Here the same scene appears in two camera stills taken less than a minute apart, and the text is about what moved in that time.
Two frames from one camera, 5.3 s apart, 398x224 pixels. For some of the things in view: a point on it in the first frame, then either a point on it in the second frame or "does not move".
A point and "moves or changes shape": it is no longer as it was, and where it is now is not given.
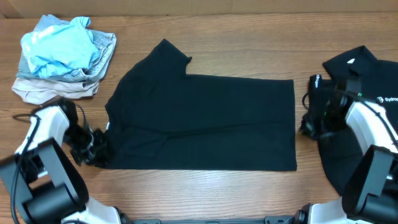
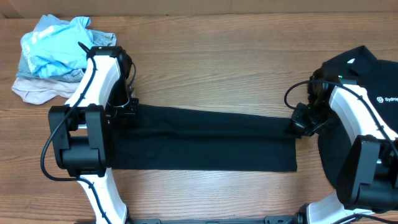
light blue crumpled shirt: x=55 y=51 does not move
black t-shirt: x=160 y=117 moves or changes shape
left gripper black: x=94 y=149 to x=131 y=111
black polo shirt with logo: x=365 y=78 does not move
